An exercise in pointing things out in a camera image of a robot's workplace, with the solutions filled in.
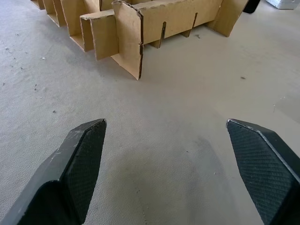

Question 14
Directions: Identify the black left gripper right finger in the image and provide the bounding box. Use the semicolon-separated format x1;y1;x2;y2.
226;118;300;225

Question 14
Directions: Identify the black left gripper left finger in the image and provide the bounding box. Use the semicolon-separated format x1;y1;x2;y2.
0;118;107;225

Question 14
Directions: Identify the white object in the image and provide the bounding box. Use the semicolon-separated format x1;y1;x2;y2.
265;0;300;10

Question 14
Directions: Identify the brown cardboard divider grid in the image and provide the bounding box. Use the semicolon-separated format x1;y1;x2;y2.
30;0;249;81

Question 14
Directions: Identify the black rounded object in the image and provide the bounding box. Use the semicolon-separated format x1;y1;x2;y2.
242;0;261;14

